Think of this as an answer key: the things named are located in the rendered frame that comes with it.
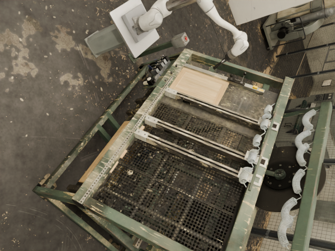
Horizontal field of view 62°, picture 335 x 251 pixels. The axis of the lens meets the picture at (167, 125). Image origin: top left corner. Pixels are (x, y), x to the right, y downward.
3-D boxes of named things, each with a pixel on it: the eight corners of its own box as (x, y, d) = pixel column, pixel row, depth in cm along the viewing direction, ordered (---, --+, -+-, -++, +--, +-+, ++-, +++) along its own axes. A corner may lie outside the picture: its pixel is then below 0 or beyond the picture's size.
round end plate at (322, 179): (251, 143, 321) (329, 142, 268) (253, 147, 324) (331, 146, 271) (230, 202, 277) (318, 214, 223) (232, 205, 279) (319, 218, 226)
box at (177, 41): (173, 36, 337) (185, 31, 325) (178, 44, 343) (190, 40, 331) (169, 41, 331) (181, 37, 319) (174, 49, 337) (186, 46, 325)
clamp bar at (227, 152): (148, 117, 279) (147, 101, 260) (264, 165, 248) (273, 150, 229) (143, 124, 273) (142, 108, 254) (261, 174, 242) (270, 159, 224)
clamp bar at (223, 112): (167, 90, 303) (168, 73, 284) (275, 130, 272) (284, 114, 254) (163, 96, 298) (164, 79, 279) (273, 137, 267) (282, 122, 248)
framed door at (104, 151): (125, 122, 338) (124, 121, 337) (158, 119, 301) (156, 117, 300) (79, 183, 287) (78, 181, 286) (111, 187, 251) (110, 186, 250)
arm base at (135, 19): (128, 18, 277) (132, 16, 274) (142, 14, 292) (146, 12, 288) (134, 36, 283) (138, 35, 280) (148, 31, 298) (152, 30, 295)
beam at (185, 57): (184, 55, 352) (185, 47, 343) (193, 58, 348) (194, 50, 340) (74, 203, 228) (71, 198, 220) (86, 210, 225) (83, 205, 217)
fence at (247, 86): (185, 65, 330) (185, 62, 326) (263, 92, 305) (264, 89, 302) (183, 68, 327) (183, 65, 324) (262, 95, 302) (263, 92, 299)
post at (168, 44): (133, 53, 387) (173, 39, 337) (135, 57, 390) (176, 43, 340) (130, 56, 384) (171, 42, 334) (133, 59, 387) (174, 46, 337)
